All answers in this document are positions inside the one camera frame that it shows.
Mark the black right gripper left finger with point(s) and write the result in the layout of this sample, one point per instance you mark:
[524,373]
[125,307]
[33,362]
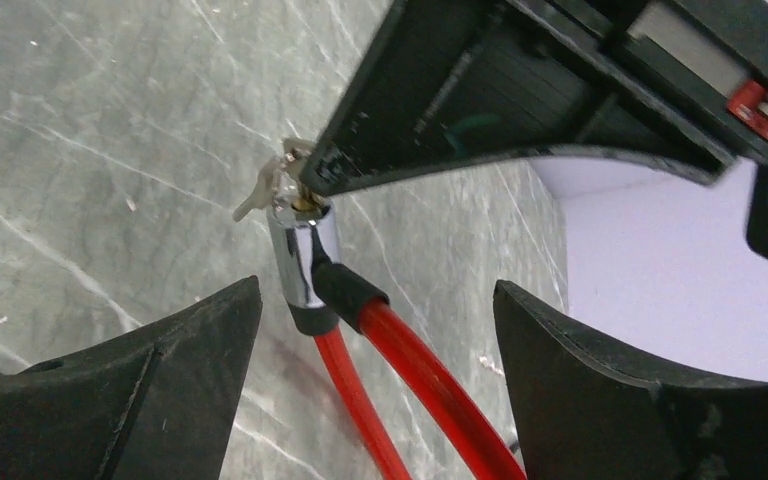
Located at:
[158,402]

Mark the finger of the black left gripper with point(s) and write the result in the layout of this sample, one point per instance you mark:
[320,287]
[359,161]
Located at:
[445,85]

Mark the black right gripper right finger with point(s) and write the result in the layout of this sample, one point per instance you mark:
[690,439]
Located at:
[588,406]

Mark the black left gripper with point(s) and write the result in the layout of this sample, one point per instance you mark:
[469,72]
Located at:
[708,59]

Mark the small silver keys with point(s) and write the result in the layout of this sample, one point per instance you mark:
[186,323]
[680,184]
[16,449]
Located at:
[280,178]

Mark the red cable bike lock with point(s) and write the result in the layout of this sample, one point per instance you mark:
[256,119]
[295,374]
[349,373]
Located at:
[322,294]

